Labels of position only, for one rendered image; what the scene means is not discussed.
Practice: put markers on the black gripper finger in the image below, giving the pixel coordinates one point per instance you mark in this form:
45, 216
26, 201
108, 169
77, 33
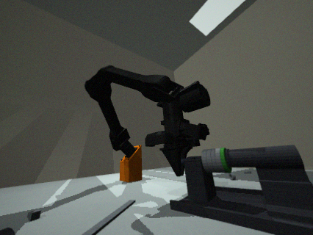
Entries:
173, 155
183, 156

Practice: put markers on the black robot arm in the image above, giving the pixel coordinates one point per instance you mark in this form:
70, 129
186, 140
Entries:
155, 88

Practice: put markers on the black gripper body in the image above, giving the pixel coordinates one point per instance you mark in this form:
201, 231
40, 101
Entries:
168, 136

